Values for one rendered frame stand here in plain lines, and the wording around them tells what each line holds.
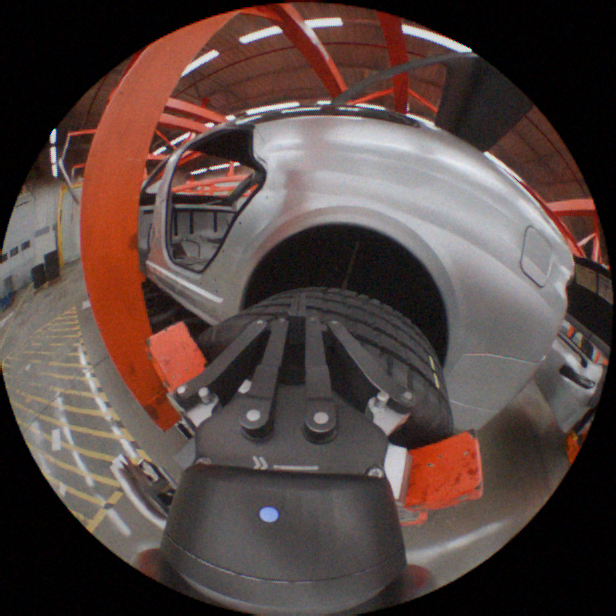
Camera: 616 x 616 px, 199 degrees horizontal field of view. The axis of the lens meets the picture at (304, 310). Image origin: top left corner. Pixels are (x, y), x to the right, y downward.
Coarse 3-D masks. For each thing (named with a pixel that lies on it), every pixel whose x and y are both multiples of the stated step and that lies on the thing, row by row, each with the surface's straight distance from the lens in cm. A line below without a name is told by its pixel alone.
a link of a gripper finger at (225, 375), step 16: (240, 336) 14; (256, 336) 14; (224, 352) 12; (240, 352) 12; (256, 352) 14; (208, 368) 11; (224, 368) 11; (240, 368) 12; (192, 384) 11; (208, 384) 10; (224, 384) 11; (240, 384) 13; (176, 400) 10; (192, 400) 10; (224, 400) 12
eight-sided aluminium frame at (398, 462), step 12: (168, 396) 39; (180, 408) 37; (192, 432) 56; (396, 456) 21; (408, 456) 23; (396, 468) 20; (408, 468) 23; (396, 480) 20; (408, 480) 23; (396, 492) 20; (396, 504) 21; (408, 516) 35
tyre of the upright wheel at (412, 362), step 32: (320, 288) 36; (224, 320) 33; (256, 320) 23; (320, 320) 22; (352, 320) 25; (384, 320) 29; (384, 352) 22; (416, 352) 27; (288, 384) 21; (416, 384) 21; (416, 416) 21; (448, 416) 27
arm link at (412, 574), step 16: (144, 560) 7; (160, 560) 8; (160, 576) 6; (176, 576) 7; (400, 576) 8; (416, 576) 7; (432, 576) 7; (192, 592) 6; (208, 592) 6; (384, 592) 7; (400, 592) 6; (416, 592) 6; (240, 608) 6; (256, 608) 6; (272, 608) 5; (288, 608) 5; (304, 608) 5; (320, 608) 6; (336, 608) 6; (352, 608) 6; (368, 608) 6
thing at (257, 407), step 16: (288, 320) 15; (272, 336) 13; (272, 352) 11; (288, 352) 15; (256, 368) 10; (272, 368) 9; (256, 384) 9; (272, 384) 9; (256, 400) 8; (272, 400) 8; (240, 416) 7; (256, 416) 7; (272, 416) 8; (256, 432) 7
